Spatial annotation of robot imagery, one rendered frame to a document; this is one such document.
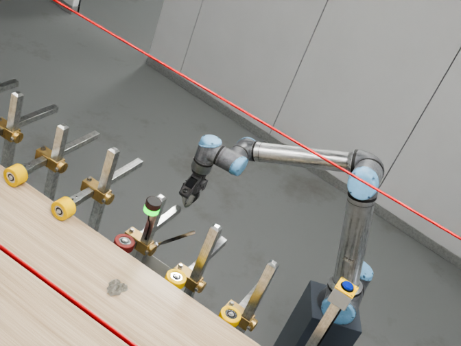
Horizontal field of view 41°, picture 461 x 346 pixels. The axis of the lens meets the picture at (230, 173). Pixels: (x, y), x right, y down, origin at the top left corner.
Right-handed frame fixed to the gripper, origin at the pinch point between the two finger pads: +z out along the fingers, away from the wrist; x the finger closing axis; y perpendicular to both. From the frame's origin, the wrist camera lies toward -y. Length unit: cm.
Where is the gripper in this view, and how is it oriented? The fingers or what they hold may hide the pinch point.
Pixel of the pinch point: (184, 205)
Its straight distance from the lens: 285.2
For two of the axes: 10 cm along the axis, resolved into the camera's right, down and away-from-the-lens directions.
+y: 4.7, -3.7, 8.0
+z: -3.2, 7.8, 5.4
